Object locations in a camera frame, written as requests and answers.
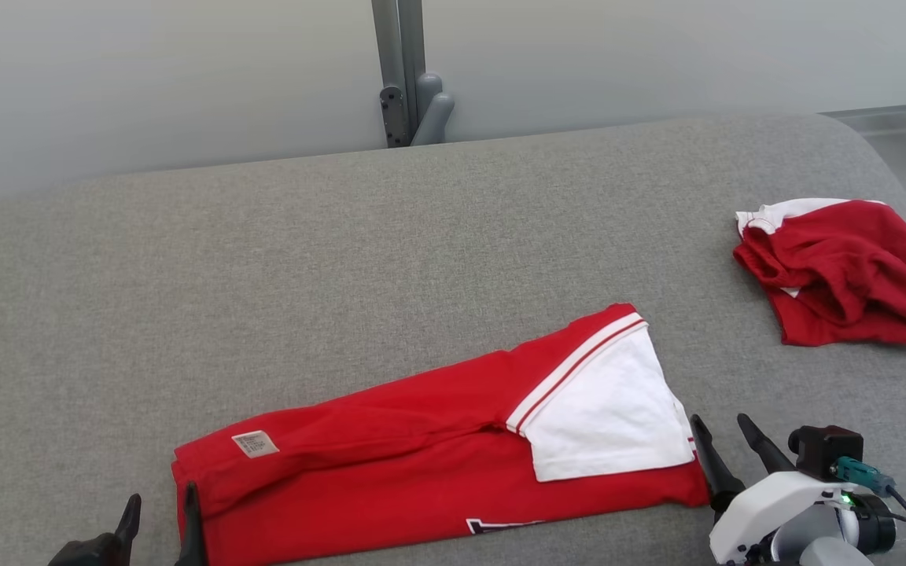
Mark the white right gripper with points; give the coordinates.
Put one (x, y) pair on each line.
(767, 507)

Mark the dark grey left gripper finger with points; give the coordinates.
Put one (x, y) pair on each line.
(192, 527)
(129, 523)

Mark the red and white jersey shirt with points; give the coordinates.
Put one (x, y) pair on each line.
(390, 440)

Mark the red shorts with white trim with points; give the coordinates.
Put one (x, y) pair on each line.
(854, 267)

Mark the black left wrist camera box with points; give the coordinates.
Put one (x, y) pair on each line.
(83, 554)

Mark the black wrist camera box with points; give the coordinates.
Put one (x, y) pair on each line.
(83, 554)
(823, 448)

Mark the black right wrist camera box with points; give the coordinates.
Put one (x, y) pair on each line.
(823, 448)

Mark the grey metal frame post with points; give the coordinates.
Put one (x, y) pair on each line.
(398, 47)

